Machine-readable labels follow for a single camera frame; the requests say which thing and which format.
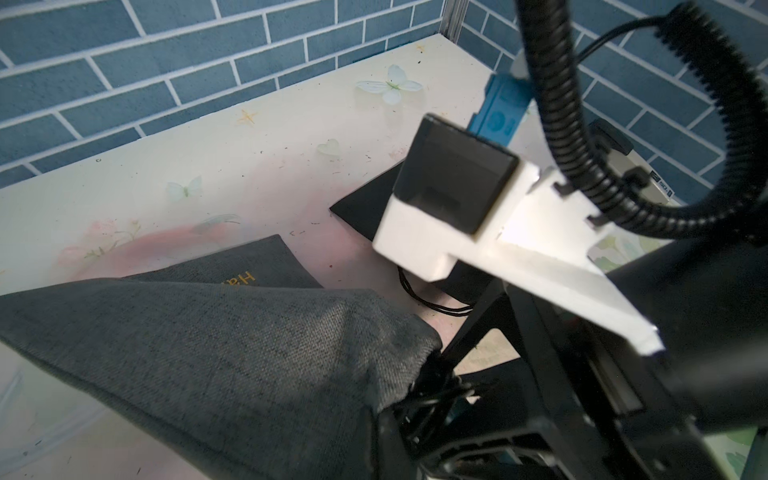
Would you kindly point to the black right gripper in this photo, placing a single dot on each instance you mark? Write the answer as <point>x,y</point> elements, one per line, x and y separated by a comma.
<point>507,433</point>

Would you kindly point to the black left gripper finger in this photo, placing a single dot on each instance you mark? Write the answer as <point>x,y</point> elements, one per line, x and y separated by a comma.
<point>392,460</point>

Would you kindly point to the grey hair dryer bag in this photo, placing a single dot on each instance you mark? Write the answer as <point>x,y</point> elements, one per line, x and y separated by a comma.
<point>239,361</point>

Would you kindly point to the black hair dryer bag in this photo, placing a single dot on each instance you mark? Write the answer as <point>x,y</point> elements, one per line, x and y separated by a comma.
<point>363,210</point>

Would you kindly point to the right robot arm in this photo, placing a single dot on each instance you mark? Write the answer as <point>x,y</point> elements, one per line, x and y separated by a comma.
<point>706,287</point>

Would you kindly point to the white black stapler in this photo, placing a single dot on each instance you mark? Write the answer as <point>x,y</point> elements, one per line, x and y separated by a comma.
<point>622,156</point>

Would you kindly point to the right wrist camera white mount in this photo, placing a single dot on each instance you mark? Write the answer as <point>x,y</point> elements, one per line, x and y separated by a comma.
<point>459,198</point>

